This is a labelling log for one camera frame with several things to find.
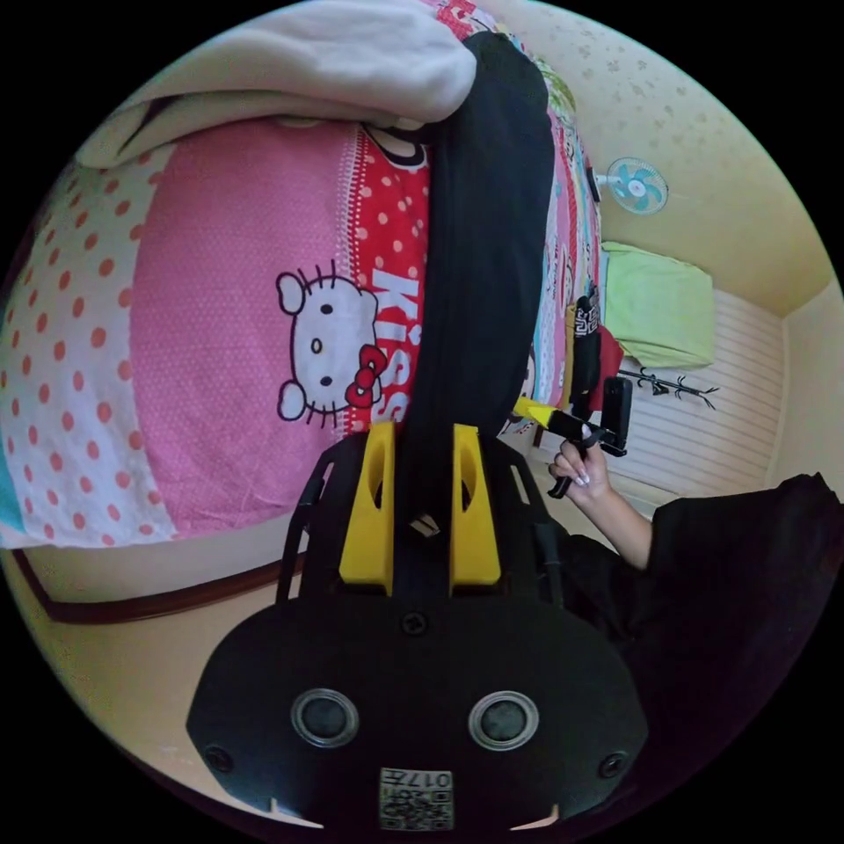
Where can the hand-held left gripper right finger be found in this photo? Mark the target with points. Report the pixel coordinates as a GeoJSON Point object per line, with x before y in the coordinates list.
{"type": "Point", "coordinates": [478, 541]}

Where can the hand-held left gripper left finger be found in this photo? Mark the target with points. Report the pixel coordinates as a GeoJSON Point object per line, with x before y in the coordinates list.
{"type": "Point", "coordinates": [359, 527]}

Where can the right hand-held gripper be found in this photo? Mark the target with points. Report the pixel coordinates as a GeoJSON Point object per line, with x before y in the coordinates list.
{"type": "Point", "coordinates": [572, 428]}

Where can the black pants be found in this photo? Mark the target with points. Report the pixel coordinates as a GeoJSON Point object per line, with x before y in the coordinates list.
{"type": "Point", "coordinates": [488, 231]}

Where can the person's right forearm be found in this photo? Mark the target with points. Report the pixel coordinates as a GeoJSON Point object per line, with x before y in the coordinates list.
{"type": "Point", "coordinates": [623, 527]}

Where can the person's right hand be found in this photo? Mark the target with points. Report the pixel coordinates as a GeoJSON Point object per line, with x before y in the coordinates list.
{"type": "Point", "coordinates": [590, 478]}

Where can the pile of clothes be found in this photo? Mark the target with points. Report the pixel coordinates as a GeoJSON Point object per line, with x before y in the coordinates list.
{"type": "Point", "coordinates": [588, 316]}

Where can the black coat stand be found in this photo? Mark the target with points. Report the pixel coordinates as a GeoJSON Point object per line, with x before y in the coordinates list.
{"type": "Point", "coordinates": [666, 384]}

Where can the green curtain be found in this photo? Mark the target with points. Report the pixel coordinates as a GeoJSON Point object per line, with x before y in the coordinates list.
{"type": "Point", "coordinates": [659, 310]}

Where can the person's body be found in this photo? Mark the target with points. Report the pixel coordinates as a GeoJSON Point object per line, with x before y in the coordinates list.
{"type": "Point", "coordinates": [725, 593]}

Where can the bed with cartoon printed sheet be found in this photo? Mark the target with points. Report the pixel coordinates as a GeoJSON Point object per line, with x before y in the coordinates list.
{"type": "Point", "coordinates": [217, 264]}

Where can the cream blanket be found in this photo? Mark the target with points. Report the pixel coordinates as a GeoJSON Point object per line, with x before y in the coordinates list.
{"type": "Point", "coordinates": [297, 66]}

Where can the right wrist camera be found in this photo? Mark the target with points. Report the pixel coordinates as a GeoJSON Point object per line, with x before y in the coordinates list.
{"type": "Point", "coordinates": [618, 415]}

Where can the wall fan with blue blades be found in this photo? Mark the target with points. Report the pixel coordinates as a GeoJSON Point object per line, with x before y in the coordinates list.
{"type": "Point", "coordinates": [637, 186]}

